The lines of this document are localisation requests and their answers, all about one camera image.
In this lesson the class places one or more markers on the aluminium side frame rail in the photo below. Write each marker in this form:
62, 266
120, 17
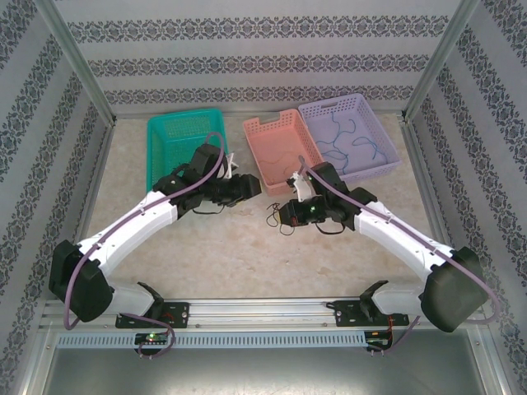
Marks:
428, 181
96, 177

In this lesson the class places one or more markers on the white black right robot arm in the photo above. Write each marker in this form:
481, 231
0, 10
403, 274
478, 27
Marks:
391, 240

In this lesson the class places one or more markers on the grey metal tray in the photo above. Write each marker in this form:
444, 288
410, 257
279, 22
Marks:
263, 374

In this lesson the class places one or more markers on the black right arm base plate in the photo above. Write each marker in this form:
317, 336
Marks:
346, 314

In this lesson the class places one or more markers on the aluminium frame corner post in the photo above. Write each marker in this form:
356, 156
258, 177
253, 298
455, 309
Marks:
78, 61
449, 41

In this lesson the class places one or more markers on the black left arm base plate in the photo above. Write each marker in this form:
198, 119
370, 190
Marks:
177, 314

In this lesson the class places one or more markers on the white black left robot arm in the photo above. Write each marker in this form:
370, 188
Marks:
136, 224

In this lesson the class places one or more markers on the pink perforated plastic basket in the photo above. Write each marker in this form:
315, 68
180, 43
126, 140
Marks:
276, 136

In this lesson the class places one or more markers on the green perforated plastic basket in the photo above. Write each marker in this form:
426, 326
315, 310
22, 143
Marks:
181, 131

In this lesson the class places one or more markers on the purple perforated plastic basket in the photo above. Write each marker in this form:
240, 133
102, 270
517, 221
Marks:
370, 119

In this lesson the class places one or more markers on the small controller circuit board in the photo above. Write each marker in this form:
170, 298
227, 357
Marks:
376, 340
153, 338

